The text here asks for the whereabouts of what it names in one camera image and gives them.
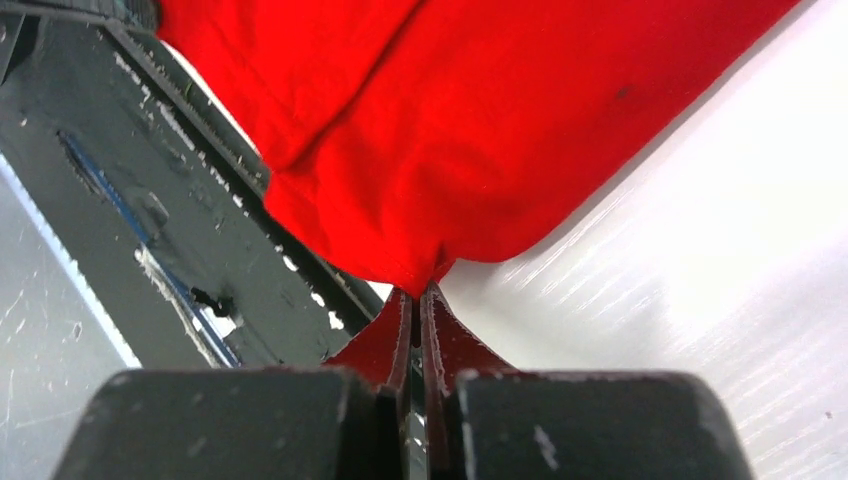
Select red t shirt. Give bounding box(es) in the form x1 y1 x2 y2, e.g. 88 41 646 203
157 0 793 295

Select white slotted cable duct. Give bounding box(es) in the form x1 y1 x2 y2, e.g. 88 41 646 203
1 155 142 368

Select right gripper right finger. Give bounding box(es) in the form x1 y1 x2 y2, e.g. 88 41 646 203
419 283 513 479

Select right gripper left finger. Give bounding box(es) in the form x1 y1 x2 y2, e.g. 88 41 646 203
324 288 414 479

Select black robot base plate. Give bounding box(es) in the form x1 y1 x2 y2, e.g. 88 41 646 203
1 1 383 367

